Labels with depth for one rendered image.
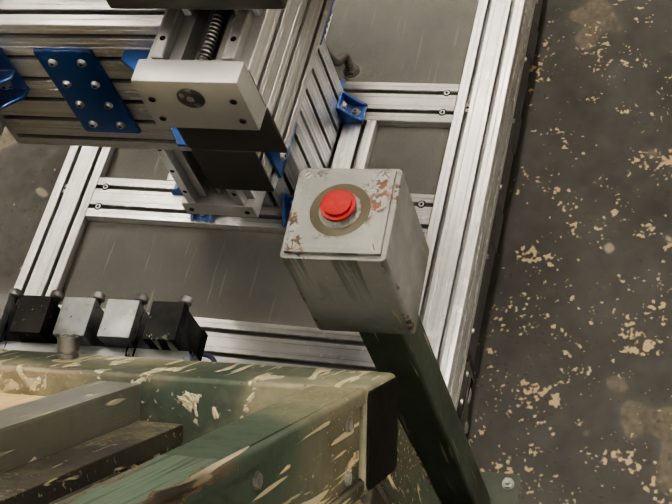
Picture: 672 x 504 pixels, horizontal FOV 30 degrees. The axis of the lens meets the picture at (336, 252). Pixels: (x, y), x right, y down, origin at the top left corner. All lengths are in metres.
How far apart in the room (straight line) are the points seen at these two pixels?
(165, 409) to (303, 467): 0.28
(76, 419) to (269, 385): 0.20
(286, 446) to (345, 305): 0.40
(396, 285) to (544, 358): 0.94
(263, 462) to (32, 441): 0.25
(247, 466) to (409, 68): 1.55
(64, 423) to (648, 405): 1.25
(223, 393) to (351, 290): 0.19
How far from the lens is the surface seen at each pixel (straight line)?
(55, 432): 1.21
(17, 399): 1.40
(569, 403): 2.23
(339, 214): 1.34
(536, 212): 2.43
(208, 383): 1.32
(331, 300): 1.41
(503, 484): 2.17
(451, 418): 1.81
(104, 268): 2.36
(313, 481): 1.14
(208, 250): 2.29
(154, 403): 1.35
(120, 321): 1.58
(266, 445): 1.00
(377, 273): 1.34
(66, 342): 1.45
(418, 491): 1.53
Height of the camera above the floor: 2.01
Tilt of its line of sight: 55 degrees down
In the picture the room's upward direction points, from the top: 25 degrees counter-clockwise
